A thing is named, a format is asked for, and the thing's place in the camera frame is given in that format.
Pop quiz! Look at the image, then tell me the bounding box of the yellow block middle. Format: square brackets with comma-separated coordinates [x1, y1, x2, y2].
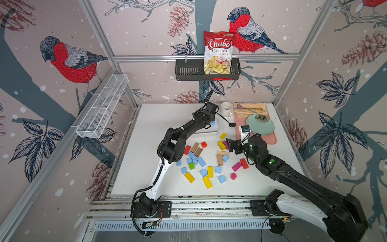
[207, 166, 214, 178]

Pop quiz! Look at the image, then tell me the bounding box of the long yellow block bottom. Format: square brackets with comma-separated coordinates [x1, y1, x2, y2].
[203, 176, 213, 189]

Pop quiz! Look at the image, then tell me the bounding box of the yellow folded napkin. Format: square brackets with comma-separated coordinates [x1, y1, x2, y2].
[234, 103, 269, 118]

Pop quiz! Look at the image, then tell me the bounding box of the green cube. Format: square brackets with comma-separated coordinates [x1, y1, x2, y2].
[188, 163, 195, 170]

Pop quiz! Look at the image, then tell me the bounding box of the long red block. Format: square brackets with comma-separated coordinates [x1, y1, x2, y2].
[184, 145, 191, 155]

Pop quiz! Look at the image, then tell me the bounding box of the beige wooden block upright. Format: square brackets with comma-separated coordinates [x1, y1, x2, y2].
[216, 154, 224, 166]

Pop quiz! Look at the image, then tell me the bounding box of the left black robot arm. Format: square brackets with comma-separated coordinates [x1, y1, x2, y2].
[132, 102, 219, 216]

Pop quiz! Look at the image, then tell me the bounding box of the light wooden block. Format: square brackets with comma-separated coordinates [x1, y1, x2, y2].
[190, 142, 199, 153]

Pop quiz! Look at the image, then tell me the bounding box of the green flower plate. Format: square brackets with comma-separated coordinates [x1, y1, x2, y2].
[246, 115, 275, 136]

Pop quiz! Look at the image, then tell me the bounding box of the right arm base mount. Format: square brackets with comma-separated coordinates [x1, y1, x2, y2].
[250, 200, 271, 217]

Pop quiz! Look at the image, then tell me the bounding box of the black spoon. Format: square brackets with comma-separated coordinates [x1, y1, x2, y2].
[217, 113, 236, 128]

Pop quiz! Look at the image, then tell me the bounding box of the white ceramic mug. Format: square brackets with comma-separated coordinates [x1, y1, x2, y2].
[220, 102, 233, 117]

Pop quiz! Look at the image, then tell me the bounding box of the white wire basket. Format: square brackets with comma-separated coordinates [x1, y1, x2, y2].
[76, 74, 129, 139]

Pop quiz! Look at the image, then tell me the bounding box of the red block right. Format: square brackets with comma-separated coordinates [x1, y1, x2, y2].
[240, 158, 249, 169]

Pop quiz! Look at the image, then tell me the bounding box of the black wall basket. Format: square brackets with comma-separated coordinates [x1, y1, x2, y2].
[175, 58, 241, 81]

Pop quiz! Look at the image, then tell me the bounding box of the iridescent cutlery on napkin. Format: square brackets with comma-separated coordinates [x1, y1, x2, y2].
[234, 104, 264, 112]

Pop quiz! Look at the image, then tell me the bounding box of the white plastic tray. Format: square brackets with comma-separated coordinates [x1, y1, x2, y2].
[194, 116, 222, 136]

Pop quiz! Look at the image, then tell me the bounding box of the magenta long block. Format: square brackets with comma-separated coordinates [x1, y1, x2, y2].
[232, 162, 242, 172]

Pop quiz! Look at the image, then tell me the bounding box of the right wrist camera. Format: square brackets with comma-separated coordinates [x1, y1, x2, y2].
[239, 125, 251, 134]

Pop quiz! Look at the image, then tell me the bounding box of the dark wooden block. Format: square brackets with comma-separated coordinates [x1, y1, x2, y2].
[194, 147, 203, 157]

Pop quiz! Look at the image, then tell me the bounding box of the yellow block lower left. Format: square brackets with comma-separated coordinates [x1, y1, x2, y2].
[184, 172, 195, 183]

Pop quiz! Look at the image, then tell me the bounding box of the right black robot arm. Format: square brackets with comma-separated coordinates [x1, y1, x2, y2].
[226, 134, 368, 242]

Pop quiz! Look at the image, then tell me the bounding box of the blue block cluster piece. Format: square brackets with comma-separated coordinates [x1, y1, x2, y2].
[188, 152, 197, 160]

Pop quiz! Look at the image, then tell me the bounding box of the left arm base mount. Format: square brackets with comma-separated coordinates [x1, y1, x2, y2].
[131, 201, 172, 218]

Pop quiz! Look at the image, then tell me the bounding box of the Chuba cassava chips bag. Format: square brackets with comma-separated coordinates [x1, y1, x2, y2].
[204, 31, 235, 77]

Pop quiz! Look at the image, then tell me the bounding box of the blue cube bottom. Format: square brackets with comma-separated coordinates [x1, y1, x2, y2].
[218, 175, 226, 184]

